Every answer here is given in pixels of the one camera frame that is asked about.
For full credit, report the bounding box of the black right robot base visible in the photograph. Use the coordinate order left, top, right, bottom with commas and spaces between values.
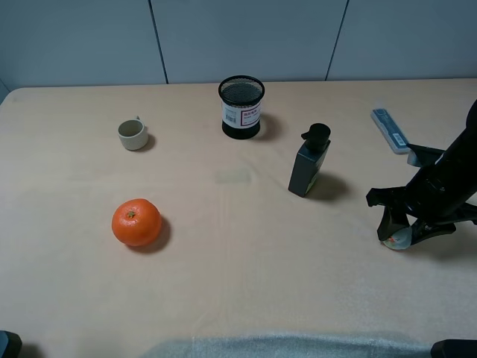
431, 339, 477, 358

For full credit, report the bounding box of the black pump dispenser bottle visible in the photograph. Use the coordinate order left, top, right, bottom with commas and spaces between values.
288, 123, 331, 198

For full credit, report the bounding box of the orange mandarin fruit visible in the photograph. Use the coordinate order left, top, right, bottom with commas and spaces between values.
111, 198, 162, 247

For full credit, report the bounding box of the black mesh pen holder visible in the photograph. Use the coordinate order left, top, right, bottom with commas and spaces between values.
218, 75, 265, 140

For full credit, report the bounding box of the white rubber duck toy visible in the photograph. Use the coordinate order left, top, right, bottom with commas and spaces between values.
382, 227, 412, 251

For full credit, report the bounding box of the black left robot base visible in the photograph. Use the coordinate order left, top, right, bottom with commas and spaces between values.
0, 330, 22, 358

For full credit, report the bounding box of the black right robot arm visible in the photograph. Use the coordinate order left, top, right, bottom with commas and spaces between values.
366, 104, 476, 250

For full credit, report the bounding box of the beige ceramic cup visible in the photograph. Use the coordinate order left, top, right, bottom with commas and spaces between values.
118, 116, 149, 151

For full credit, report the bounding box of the grey foam mat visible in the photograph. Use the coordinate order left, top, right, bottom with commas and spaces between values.
143, 334, 431, 357

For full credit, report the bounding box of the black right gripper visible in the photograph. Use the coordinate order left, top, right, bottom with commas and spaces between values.
366, 144, 476, 246

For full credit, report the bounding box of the clear plastic pen case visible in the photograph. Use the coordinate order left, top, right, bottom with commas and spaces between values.
370, 108, 410, 154

